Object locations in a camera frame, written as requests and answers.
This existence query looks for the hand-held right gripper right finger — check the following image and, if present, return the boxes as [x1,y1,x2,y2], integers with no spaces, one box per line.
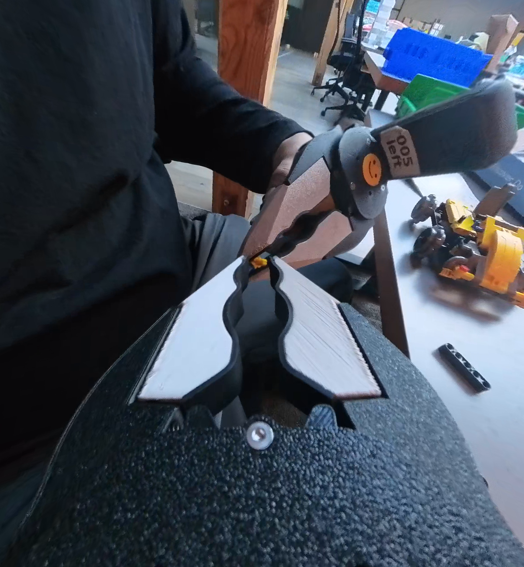
[271,256,383,406]

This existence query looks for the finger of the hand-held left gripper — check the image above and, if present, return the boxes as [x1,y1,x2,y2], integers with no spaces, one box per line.
[245,170,337,258]
[268,209,358,262]

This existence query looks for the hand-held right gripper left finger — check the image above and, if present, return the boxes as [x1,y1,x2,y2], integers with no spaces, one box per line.
[137,255,250,416]

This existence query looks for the grey desk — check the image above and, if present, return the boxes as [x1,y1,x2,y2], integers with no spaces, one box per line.
[337,170,524,565]

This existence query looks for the person's left hand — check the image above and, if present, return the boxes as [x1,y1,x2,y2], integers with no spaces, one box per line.
[268,132,313,195]

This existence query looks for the black office chair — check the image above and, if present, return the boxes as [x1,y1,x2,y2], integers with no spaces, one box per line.
[311,38,378,118]

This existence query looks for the green plastic bin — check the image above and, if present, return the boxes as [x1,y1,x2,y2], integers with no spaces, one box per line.
[397,73,524,130]

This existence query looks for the black holed beam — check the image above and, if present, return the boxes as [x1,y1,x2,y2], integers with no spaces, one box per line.
[437,342,492,393]

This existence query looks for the blue plastic bin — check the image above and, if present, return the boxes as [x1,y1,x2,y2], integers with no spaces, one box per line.
[382,27,494,88]

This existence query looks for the dark blue kit box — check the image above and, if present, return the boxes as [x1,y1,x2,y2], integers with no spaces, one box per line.
[468,153,524,233]

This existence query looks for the yellow brick vehicle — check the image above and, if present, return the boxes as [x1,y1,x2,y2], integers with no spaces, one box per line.
[410,184,524,309]

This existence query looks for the person's black sweater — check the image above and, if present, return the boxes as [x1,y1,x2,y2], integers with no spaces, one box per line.
[0,0,192,479]

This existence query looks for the wooden post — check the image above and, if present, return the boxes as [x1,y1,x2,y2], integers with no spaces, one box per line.
[212,0,289,218]

